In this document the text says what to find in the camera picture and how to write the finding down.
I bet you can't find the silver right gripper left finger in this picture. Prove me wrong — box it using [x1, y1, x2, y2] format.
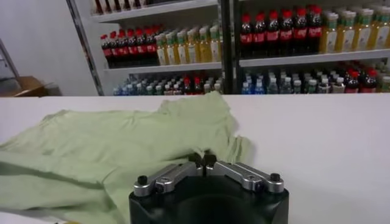
[132, 153, 205, 198]

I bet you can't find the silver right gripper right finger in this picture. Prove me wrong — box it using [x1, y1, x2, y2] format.
[203, 153, 285, 195]

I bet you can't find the light green polo shirt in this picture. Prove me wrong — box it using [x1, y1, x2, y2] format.
[0, 91, 255, 224]

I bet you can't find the white beverage display cooler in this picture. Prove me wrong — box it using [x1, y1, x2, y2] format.
[221, 0, 390, 95]
[65, 0, 232, 97]

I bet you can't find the white cooler shelf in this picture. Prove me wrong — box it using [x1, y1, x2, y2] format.
[238, 48, 390, 68]
[91, 0, 219, 24]
[103, 61, 223, 75]

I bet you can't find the yellow drink bottle pale cap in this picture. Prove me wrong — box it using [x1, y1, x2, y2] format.
[336, 11, 356, 52]
[370, 7, 390, 50]
[353, 9, 374, 52]
[186, 29, 200, 64]
[209, 24, 222, 63]
[165, 32, 179, 65]
[176, 30, 189, 65]
[198, 26, 211, 63]
[319, 12, 339, 54]
[155, 35, 168, 66]

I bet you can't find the black-framed glass cooler door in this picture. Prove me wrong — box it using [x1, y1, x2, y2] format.
[65, 0, 106, 97]

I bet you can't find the open brown cardboard box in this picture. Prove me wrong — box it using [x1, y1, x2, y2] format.
[12, 75, 63, 97]

